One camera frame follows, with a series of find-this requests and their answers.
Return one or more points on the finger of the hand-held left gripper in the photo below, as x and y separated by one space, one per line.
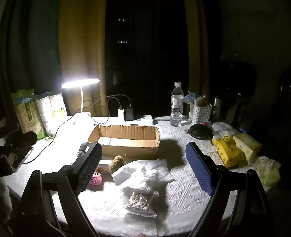
8 129
24 139

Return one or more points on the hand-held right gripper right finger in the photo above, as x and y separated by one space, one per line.
199 167

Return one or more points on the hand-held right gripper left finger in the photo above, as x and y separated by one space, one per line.
90 167

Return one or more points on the pink plush toy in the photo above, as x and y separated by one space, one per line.
97 177

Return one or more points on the brown fuzzy plush pouch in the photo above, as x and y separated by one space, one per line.
116 164

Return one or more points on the brown cardboard box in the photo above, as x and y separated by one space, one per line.
128 149

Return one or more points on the white paper napkins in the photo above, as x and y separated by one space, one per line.
145 172

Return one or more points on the bag of cotton swabs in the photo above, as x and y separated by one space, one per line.
140 202

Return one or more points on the small grey figurine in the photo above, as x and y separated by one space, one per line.
82 149

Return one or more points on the green paper bag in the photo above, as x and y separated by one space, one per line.
27 113

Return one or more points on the paper cup sleeve tree print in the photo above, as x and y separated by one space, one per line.
45 113

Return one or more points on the white embossed tablecloth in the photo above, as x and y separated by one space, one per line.
182 197

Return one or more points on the black round pouch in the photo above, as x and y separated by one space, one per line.
200 131

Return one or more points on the small pink packet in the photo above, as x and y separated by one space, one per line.
206 124

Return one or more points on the white paper packets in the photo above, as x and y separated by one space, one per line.
222 128

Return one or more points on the paper cup sleeve yellow label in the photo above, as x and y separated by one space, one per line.
59 106

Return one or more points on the pale yellow tissue pack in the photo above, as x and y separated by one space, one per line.
248 145

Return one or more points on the white perforated basket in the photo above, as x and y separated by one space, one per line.
200 114

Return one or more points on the dark metal flask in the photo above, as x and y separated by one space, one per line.
218 108

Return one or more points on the white charger plug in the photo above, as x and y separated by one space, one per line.
121 113

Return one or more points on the clear water bottle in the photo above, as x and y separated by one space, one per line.
177 108

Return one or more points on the black power adapter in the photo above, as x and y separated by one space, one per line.
129 113

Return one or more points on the crumpled clear plastic bag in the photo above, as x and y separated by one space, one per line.
267 171

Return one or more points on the blue plastic bag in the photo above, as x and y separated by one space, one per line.
191 97

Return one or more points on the white desk lamp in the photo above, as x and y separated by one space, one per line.
81 82

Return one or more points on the yellow curtain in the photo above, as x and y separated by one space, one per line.
83 42

